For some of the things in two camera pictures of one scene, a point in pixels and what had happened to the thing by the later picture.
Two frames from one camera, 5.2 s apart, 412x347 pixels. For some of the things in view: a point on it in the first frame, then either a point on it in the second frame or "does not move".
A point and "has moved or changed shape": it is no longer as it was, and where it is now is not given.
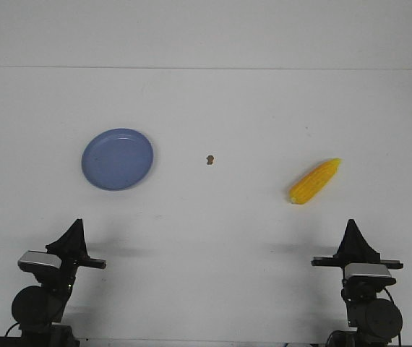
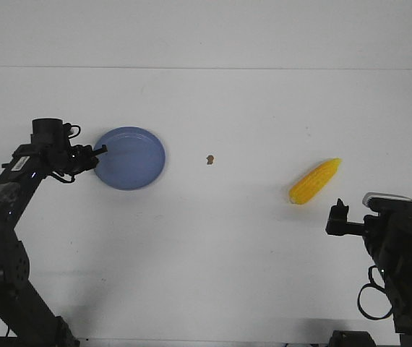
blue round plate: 118,159 has moved or changed shape
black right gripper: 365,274 to 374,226
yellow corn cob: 313,181 does not move
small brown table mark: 210,158 does not move
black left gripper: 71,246 to 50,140
